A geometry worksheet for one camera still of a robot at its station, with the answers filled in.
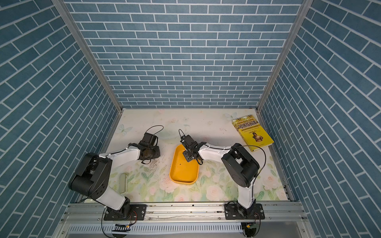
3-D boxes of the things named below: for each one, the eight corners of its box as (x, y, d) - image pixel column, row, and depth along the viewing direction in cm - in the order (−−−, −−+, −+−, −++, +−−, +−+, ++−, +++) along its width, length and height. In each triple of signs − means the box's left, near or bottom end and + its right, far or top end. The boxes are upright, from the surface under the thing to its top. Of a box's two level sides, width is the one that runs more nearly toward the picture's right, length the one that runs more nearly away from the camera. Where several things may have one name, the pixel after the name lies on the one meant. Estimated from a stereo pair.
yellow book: (252, 151, 98) (253, 149, 95) (231, 122, 114) (232, 119, 112) (272, 144, 102) (274, 141, 99) (249, 117, 118) (251, 114, 116)
